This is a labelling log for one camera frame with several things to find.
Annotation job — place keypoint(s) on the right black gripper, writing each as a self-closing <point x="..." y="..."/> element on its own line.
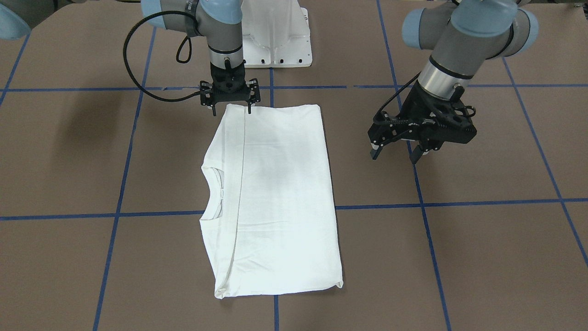
<point x="206" y="98"/>

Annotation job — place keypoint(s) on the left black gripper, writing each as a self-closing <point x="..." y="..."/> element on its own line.
<point x="415" y="104"/>

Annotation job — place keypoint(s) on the white long-sleeve printed shirt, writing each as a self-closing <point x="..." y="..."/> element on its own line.
<point x="269" y="227"/>

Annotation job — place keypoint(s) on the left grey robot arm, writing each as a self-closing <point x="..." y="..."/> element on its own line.
<point x="461" y="35"/>

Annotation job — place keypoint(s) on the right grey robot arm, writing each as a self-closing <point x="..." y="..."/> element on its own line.
<point x="219" y="21"/>

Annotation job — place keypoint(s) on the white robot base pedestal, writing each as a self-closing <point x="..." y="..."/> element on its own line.
<point x="276" y="34"/>

